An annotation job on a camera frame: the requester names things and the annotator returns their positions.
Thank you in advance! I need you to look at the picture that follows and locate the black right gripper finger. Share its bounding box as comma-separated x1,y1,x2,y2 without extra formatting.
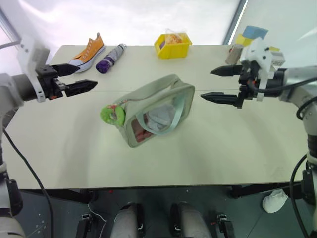
210,64,243,77
200,92,239,107

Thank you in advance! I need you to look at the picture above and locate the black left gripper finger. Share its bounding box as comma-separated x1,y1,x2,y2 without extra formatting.
51,63,80,77
63,79,98,98

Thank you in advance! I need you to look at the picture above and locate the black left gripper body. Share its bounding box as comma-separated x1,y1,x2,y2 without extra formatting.
35,64,68,101

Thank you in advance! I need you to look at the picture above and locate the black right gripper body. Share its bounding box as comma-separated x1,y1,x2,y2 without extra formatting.
235,60,260,110

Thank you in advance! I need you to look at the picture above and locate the yellow plastic bin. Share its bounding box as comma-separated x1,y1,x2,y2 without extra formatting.
154,32,193,60

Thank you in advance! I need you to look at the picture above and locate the sage green transparent pouch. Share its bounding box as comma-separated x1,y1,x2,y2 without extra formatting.
112,73,196,149

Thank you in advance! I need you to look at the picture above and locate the grey cardboard box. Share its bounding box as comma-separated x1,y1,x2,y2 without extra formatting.
225,43,245,65

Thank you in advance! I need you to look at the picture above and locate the orange canvas sneaker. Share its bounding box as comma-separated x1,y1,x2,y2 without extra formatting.
68,32,106,74

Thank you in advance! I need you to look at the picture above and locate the yellow sponge block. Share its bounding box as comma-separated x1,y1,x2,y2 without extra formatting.
234,33,253,47

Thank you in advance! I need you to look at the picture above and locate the purple grey folded umbrella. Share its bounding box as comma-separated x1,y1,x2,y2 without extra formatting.
95,43,127,74

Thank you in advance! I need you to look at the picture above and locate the white electrical device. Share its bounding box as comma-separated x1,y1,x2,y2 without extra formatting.
268,46,286,67

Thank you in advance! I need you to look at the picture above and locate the clear bag of snacks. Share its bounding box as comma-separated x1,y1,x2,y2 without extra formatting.
164,28,190,45

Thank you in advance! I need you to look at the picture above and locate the white crumpled cloth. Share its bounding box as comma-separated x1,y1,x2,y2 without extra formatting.
262,189,289,214

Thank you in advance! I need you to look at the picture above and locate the grey right robot leg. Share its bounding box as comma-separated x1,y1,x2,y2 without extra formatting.
170,201,213,238

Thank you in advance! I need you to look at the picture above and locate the grey robot leg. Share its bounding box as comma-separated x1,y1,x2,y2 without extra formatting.
170,201,213,238
110,202,144,238

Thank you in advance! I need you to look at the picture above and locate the grey left robot leg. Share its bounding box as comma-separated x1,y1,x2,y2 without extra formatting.
110,202,144,238

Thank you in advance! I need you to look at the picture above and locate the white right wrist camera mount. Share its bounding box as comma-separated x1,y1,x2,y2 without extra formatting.
240,37,274,102

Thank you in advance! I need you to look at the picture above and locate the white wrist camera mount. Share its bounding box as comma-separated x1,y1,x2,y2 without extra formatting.
16,34,51,104
240,37,274,102

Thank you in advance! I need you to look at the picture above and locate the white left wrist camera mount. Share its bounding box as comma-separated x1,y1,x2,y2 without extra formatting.
16,34,51,104

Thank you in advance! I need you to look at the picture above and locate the green fluffy ring zipper charm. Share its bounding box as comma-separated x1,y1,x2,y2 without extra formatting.
100,104,125,127

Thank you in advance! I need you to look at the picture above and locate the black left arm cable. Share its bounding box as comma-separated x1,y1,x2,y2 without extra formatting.
2,123,54,238

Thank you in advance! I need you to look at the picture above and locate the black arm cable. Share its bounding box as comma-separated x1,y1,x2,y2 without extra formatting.
2,123,54,238
249,76,317,238

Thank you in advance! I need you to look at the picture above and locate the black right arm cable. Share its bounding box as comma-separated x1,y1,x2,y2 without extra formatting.
249,76,317,238

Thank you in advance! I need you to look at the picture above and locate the black table frame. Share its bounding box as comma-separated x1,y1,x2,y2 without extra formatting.
19,183,304,204

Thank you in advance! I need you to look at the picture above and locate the white thin floor cable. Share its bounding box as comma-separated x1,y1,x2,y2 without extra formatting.
88,202,107,238

